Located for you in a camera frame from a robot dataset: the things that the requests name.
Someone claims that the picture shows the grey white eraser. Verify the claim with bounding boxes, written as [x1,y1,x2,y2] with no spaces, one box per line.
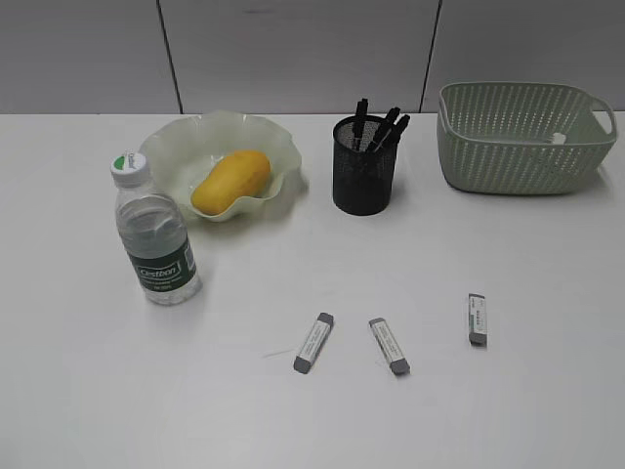
[468,293,487,348]
[369,318,410,376]
[293,313,334,374]

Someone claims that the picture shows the yellow mango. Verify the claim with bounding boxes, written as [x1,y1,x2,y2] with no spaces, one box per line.
[190,149,271,216]

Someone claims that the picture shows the black marker pen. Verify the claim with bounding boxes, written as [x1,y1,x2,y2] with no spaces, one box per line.
[382,114,410,149]
[366,107,400,152]
[352,98,368,151]

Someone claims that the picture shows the clear water bottle green label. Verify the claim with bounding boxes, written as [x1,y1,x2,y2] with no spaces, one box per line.
[110,151,201,306]

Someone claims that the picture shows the waste paper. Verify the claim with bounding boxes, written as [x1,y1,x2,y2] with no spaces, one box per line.
[551,133,566,145]

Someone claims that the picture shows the black mesh pen holder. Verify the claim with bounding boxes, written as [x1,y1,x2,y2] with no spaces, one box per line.
[332,115,397,216]

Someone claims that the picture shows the frosted green wavy plate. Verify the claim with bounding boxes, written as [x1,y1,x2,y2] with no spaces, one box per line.
[140,110,302,223]

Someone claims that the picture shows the pale green plastic basket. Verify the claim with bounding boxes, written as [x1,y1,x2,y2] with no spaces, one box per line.
[437,82,618,196]

